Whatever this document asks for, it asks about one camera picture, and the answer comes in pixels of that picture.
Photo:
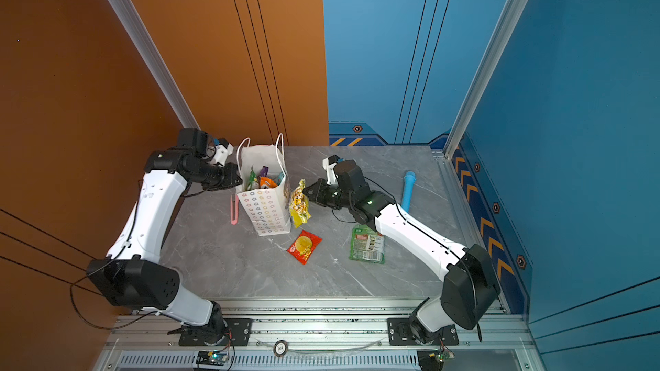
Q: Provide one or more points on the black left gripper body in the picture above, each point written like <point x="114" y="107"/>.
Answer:
<point x="216" y="178"/>

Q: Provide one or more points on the aluminium corner post right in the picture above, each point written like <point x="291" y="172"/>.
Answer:
<point x="505" y="27"/>

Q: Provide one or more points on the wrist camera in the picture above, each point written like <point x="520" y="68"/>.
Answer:
<point x="328" y="165"/>
<point x="223" y="150"/>

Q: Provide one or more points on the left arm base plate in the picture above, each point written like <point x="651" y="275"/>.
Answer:
<point x="232" y="331"/>

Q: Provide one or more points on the yellow snack bag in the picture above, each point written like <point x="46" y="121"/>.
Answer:
<point x="299" y="205"/>

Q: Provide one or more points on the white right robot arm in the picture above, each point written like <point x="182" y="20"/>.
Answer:
<point x="470" y="283"/>

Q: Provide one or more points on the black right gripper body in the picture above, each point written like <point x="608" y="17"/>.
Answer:
<point x="328" y="196"/>

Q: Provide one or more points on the aluminium corner post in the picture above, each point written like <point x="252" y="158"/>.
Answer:
<point x="133" y="24"/>
<point x="505" y="27"/>

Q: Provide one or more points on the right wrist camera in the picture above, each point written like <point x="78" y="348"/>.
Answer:
<point x="328" y="165"/>

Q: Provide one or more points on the orange Fox's candy bag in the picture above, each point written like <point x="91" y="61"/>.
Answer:
<point x="267" y="183"/>

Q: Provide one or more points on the green circuit board left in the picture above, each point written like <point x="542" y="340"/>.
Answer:
<point x="212" y="360"/>

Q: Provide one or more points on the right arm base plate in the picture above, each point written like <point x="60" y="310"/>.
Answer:
<point x="403" y="331"/>

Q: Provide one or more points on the green white snack bag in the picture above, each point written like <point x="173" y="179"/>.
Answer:
<point x="367" y="245"/>

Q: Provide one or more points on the aluminium corner post left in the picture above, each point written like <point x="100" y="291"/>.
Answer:
<point x="133" y="24"/>

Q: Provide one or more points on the blue cylinder tool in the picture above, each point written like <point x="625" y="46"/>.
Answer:
<point x="409" y="184"/>

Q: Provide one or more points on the red yellow snack packet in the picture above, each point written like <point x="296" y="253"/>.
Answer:
<point x="303" y="247"/>

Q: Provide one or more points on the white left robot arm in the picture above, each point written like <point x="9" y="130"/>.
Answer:
<point x="131" y="275"/>

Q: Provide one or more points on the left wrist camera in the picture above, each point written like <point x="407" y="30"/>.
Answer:
<point x="223" y="150"/>

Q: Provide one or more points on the aluminium rail frame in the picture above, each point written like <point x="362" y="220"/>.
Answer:
<point x="322" y="333"/>

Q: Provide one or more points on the pink utility knife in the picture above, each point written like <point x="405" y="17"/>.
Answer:
<point x="234" y="210"/>

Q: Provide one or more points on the green circuit board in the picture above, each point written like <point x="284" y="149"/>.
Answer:
<point x="434" y="360"/>
<point x="212" y="360"/>

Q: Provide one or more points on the white paper bag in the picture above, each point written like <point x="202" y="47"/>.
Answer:
<point x="267" y="209"/>

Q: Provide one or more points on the green circuit board right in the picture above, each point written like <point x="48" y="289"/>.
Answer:
<point x="434" y="360"/>

